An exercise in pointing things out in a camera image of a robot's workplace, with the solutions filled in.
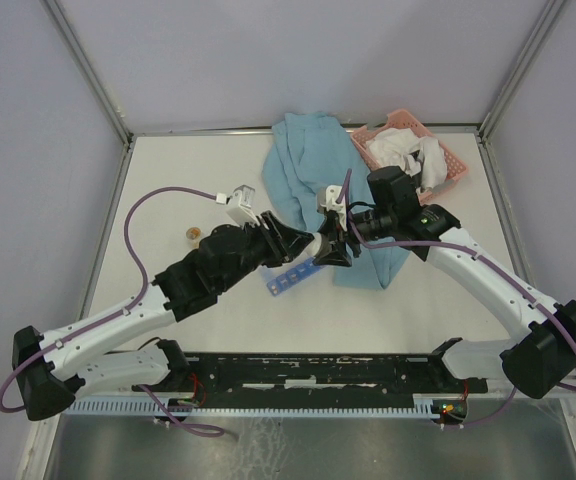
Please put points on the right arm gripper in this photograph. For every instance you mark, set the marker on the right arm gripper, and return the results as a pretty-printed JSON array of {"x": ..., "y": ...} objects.
[{"x": 338, "y": 255}]

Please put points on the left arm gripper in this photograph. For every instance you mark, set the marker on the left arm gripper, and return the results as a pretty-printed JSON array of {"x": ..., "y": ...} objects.
[{"x": 283, "y": 241}]

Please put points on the white cap pill bottle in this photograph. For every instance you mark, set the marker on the white cap pill bottle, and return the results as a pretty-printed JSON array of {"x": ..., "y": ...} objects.
[{"x": 325, "y": 247}]

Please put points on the white bottle cap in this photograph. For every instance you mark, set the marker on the white bottle cap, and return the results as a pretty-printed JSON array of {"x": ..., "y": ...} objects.
[{"x": 313, "y": 247}]

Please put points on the blue weekly pill organizer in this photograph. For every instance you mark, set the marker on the blue weekly pill organizer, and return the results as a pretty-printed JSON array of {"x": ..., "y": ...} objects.
[{"x": 278, "y": 284}]

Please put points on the amber pill bottle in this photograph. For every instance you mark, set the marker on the amber pill bottle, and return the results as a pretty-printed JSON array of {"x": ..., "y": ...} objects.
[{"x": 194, "y": 236}]

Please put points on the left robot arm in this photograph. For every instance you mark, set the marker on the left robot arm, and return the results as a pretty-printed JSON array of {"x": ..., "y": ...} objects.
[{"x": 54, "y": 368}]

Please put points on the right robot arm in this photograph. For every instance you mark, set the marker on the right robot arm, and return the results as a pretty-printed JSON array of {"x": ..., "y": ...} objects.
[{"x": 539, "y": 353}]

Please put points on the white crumpled cloth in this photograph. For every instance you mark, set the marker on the white crumpled cloth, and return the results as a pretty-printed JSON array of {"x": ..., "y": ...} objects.
[{"x": 421, "y": 158}]

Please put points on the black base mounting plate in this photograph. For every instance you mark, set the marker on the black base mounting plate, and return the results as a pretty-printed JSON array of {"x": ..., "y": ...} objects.
[{"x": 397, "y": 374}]

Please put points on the pink perforated plastic basket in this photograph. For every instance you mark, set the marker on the pink perforated plastic basket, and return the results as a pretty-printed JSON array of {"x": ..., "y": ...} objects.
[{"x": 402, "y": 119}]

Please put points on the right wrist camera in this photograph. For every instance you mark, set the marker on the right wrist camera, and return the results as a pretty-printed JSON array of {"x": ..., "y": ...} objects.
[{"x": 331, "y": 200}]

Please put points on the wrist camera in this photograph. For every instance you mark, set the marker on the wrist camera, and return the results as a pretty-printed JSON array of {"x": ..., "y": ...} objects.
[
  {"x": 239, "y": 206},
  {"x": 331, "y": 200}
]

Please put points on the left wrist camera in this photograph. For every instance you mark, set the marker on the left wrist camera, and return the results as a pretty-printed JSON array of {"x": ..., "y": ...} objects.
[{"x": 239, "y": 206}]

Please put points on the white cable duct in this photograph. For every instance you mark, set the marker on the white cable duct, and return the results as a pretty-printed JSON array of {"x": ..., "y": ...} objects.
[{"x": 142, "y": 406}]

